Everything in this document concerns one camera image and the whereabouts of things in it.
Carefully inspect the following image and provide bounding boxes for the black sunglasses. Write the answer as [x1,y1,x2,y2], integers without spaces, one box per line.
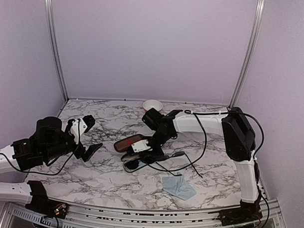
[123,149,205,179]

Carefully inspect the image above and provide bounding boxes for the light blue cleaning cloth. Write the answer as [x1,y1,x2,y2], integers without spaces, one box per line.
[162,173,197,201]
[137,160,147,169]

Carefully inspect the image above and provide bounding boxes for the black glasses case beige lining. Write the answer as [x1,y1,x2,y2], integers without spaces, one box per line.
[121,153,146,173]

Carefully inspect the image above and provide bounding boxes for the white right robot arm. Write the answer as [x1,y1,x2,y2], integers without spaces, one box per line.
[134,107,262,222]

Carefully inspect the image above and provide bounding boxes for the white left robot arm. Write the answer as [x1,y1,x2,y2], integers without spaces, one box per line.
[0,115,102,213]

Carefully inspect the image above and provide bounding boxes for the orange bowl with white inside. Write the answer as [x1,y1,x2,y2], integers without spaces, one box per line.
[142,99,163,112]

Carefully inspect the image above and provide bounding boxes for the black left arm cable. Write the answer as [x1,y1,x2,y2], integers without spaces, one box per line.
[0,115,82,177]

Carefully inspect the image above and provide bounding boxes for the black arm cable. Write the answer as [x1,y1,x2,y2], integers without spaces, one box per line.
[0,115,82,177]
[180,108,274,221]

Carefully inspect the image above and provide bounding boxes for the aluminium front frame rail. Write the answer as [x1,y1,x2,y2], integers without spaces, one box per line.
[0,200,286,228]

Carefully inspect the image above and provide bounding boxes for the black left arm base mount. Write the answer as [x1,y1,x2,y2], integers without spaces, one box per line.
[25,180,69,219]

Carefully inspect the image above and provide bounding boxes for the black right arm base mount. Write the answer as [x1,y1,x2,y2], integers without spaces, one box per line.
[217,201,263,226]

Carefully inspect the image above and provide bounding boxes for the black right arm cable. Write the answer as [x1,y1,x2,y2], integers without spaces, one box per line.
[180,108,274,221]

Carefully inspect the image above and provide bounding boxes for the aluminium frame post left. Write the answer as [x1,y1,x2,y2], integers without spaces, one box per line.
[44,0,69,103]

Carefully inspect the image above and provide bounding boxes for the aluminium frame post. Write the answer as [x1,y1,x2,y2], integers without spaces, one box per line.
[229,0,266,108]
[44,0,69,103]

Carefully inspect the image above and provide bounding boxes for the aluminium frame post right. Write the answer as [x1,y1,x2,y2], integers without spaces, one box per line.
[229,0,266,108]

